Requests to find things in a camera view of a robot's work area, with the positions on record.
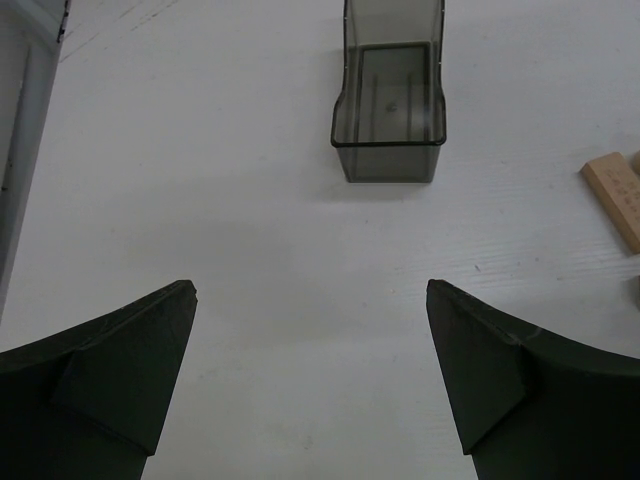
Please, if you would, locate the aluminium left rail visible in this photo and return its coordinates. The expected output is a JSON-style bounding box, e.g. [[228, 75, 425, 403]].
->
[[1, 0, 71, 303]]

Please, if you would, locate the light wood rectangular block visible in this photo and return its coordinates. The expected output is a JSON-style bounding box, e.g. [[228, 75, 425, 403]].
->
[[580, 152, 639, 255]]

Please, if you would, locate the smoky transparent plastic bin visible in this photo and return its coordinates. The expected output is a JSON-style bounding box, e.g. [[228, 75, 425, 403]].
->
[[331, 0, 447, 184]]

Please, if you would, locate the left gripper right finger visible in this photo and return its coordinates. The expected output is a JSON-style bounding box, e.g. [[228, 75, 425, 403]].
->
[[426, 279, 639, 479]]

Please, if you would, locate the light wood cylinder block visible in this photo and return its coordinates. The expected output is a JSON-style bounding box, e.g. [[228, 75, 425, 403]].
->
[[631, 152, 640, 175]]

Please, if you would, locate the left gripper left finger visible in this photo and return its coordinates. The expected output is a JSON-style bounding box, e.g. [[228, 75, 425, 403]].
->
[[1, 280, 197, 479]]

